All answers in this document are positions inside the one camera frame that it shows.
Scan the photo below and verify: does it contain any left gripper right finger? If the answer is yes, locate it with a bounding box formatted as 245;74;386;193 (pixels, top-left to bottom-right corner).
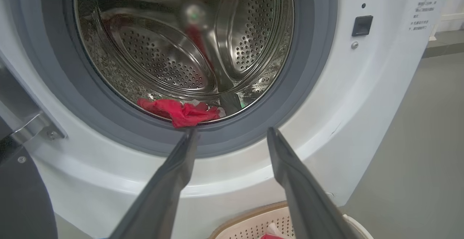
267;127;359;239

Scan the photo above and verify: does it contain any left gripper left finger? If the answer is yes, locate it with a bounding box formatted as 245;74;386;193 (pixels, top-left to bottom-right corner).
109;128;198;239

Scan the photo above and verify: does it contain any red and white garment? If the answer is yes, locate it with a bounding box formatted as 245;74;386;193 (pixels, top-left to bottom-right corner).
260;223;289;239

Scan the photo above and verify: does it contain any black washing machine door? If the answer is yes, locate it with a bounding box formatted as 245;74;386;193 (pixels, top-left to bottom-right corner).
0;137;58;239

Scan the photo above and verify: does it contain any cream plastic laundry basket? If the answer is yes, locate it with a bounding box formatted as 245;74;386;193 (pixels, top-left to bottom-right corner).
208;201;374;239

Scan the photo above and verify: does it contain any white washing machine body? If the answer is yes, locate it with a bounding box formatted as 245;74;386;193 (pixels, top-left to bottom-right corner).
0;0;450;239

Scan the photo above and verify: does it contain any grey rubber door gasket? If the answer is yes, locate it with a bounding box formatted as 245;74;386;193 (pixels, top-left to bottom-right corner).
7;0;337;158

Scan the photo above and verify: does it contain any steel washing drum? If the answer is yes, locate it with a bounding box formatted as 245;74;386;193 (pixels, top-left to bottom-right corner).
74;0;295;123

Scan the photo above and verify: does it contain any metal door hinge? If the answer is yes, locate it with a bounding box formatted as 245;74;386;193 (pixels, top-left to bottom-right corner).
0;52;67;145

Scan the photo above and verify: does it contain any black door latch socket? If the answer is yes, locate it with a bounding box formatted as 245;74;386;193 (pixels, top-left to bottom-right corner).
352;15;373;37

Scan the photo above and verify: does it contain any printed warning text label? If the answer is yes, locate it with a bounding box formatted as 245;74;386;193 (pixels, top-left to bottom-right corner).
410;0;441;31

